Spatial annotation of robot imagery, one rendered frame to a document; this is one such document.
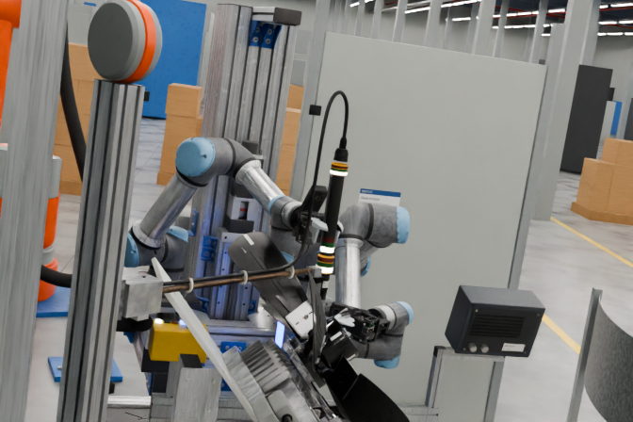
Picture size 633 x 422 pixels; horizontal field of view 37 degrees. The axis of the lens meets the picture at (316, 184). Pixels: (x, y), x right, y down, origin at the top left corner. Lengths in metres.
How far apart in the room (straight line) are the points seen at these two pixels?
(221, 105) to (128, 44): 1.51
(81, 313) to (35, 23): 1.03
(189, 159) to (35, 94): 1.86
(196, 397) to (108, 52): 0.87
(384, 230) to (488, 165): 1.70
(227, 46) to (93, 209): 1.50
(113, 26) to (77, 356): 0.65
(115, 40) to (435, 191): 2.83
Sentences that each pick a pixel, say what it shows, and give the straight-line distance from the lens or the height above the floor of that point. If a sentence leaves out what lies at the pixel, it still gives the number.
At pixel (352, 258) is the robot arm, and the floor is 1.32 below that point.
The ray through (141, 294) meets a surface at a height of 1.38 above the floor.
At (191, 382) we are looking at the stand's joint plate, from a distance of 2.24.
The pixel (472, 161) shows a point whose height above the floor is 1.50.
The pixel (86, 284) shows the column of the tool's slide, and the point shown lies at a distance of 1.88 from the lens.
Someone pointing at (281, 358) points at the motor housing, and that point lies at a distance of 2.31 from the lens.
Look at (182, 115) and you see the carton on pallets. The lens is 11.66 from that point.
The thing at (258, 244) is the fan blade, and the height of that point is 1.41.
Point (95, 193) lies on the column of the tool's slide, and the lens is 1.84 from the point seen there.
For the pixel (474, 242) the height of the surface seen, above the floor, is 1.12.
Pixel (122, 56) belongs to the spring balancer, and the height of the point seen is 1.85.
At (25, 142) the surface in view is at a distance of 0.97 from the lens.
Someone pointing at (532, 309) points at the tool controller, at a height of 1.22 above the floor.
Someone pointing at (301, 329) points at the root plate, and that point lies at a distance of 2.34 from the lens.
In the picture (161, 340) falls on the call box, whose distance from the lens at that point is 2.72.
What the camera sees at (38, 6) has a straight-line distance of 0.95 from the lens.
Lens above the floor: 1.92
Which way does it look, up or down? 8 degrees down
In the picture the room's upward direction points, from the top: 8 degrees clockwise
